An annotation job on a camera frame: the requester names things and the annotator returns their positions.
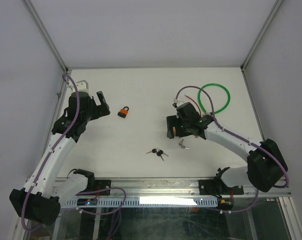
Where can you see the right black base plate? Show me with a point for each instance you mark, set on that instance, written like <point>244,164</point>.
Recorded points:
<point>211,187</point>

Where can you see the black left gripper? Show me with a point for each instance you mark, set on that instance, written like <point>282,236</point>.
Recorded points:
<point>101,110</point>

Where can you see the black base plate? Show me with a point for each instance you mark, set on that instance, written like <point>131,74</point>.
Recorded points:
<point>100,188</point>
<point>211,187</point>

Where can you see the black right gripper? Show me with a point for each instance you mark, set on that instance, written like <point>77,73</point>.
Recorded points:
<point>172,121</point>

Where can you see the green cable lock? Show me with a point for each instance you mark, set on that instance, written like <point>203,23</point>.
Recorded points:
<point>220,96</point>

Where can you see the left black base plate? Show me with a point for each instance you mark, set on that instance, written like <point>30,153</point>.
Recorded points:
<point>100,188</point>

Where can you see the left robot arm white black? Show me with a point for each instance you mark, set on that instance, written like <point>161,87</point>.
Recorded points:
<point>39,200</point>

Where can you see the silver key pair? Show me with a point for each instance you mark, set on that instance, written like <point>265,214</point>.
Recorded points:
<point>185,148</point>
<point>181,143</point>

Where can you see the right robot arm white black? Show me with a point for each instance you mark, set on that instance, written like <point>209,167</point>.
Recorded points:
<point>265,164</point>

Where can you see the orange black padlock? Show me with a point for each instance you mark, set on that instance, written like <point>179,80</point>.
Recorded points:
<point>123,112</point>

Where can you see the red cable padlock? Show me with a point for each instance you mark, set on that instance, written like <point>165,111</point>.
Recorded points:
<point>195,103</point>

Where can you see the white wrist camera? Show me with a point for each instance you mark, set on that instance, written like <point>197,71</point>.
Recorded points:
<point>82,86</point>
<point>177,103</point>

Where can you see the white perforated cable duct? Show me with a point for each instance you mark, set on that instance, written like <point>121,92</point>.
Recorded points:
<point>143,202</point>

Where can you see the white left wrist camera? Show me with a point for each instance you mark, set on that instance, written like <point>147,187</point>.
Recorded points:
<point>82,86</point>

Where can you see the black head key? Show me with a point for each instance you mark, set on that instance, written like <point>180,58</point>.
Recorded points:
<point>160,154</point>
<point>152,151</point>

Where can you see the aluminium mounting rail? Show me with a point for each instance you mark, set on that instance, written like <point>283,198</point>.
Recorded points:
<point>172,187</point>

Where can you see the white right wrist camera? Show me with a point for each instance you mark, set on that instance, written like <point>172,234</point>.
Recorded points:
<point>177,103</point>

